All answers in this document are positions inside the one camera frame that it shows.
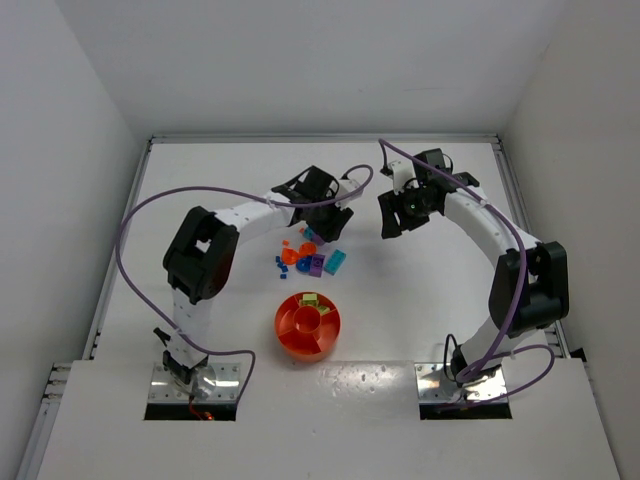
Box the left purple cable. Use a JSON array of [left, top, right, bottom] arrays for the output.
[[114, 165, 374, 401]]

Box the purple rounded lego brick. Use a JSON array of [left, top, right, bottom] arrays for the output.
[[309, 236, 326, 246]]

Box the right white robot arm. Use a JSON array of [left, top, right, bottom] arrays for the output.
[[378, 149, 569, 384]]

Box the teal 2x4 lego brick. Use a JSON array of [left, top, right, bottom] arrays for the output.
[[324, 249, 347, 275]]

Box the purple cable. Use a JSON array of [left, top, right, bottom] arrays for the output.
[[378, 138, 557, 407], [114, 165, 374, 401]]

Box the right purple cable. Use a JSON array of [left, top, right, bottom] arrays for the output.
[[378, 138, 557, 407]]

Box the purple arch lego brick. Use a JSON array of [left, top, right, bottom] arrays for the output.
[[308, 254, 325, 278]]

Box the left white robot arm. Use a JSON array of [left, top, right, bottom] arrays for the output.
[[163, 166, 361, 385]]

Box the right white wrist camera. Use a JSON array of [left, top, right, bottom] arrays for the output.
[[388, 159, 415, 194]]

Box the blue rounded lego brick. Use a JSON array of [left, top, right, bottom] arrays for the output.
[[296, 256, 312, 274]]

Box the orange round divided container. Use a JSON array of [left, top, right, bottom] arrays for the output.
[[274, 292, 341, 363]]

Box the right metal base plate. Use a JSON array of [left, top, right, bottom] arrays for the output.
[[414, 362, 507, 406]]

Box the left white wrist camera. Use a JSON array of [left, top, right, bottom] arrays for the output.
[[335, 179, 363, 209]]

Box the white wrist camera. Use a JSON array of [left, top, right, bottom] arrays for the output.
[[335, 179, 363, 209], [388, 159, 415, 194]]

